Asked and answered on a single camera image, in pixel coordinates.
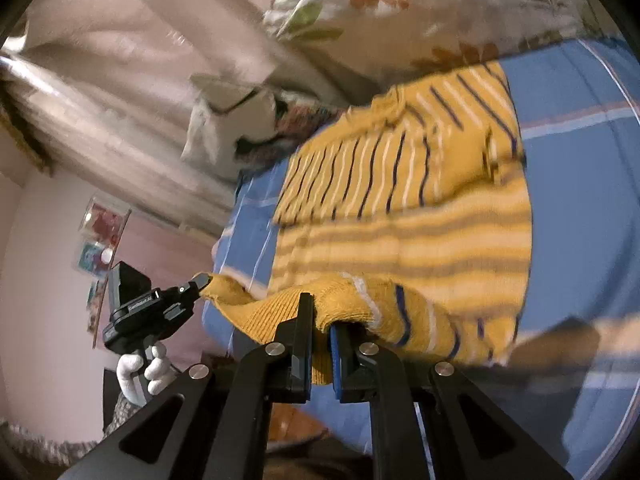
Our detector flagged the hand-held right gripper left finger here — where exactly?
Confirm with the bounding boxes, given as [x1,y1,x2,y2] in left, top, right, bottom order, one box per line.
[60,292,316,480]

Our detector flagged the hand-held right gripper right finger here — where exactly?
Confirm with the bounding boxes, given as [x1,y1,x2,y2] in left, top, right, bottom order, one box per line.
[329,323,574,480]

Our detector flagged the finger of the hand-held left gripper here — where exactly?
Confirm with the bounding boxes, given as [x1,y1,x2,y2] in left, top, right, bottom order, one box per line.
[177,273,212,307]

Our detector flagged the yellow striped sweater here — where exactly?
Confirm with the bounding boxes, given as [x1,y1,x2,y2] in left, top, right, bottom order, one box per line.
[192,60,534,386]

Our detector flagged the person's left hand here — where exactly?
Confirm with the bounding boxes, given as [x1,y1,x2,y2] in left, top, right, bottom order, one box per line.
[116,342,178,407]

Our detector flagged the white pillow with flower bouquets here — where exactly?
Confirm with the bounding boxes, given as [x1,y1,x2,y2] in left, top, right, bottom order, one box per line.
[179,72,347,182]

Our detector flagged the beige curtain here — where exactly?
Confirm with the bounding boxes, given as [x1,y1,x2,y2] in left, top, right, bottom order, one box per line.
[0,0,386,233]

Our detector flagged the blue plaid bed sheet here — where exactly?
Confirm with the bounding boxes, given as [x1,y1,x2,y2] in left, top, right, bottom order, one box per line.
[202,37,640,480]

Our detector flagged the white leaf print pillow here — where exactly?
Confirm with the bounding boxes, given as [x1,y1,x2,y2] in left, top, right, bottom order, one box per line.
[262,0,603,83]

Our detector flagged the colourful wall posters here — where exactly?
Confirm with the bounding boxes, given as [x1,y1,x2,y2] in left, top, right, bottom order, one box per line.
[92,209,133,350]

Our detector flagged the small wall poster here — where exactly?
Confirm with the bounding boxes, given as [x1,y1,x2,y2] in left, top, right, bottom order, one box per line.
[86,280,107,312]

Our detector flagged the blue wall poster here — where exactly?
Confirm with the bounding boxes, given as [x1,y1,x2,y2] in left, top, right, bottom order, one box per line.
[74,241,110,277]

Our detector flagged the red wall poster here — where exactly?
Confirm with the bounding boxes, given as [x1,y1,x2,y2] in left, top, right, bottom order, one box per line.
[79,197,127,248]

